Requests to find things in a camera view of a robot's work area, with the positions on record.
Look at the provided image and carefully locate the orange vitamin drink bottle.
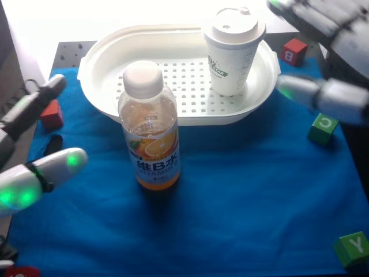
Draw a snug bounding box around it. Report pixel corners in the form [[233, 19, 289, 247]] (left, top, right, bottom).
[[117, 59, 182, 191]]

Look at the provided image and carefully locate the red block letter B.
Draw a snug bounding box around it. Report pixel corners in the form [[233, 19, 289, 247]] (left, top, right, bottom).
[[281, 39, 308, 67]]

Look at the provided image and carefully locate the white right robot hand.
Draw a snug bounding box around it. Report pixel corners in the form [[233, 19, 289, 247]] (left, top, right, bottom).
[[266, 0, 369, 126]]

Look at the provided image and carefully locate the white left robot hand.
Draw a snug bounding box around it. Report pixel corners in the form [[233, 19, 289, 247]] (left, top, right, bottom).
[[0, 74, 89, 218]]

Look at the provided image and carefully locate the red block number 6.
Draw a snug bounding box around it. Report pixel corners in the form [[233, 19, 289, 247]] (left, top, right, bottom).
[[4, 265, 41, 277]]

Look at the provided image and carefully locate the green block letter Y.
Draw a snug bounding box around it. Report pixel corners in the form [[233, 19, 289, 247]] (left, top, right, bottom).
[[333, 231, 369, 271]]

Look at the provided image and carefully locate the plain red block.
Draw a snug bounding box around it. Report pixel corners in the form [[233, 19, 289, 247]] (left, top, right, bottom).
[[39, 99, 65, 130]]

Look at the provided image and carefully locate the blue cloth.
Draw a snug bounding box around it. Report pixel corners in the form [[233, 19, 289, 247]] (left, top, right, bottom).
[[5, 56, 369, 274]]

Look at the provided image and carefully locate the green block letter C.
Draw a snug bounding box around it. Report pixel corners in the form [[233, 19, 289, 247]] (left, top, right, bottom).
[[307, 113, 340, 147]]

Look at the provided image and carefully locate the white paper cup with lid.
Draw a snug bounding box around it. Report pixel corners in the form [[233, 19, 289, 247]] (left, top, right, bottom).
[[203, 6, 266, 96]]

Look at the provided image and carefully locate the white perforated tray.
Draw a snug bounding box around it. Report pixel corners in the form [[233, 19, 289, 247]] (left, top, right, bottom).
[[77, 25, 282, 126]]

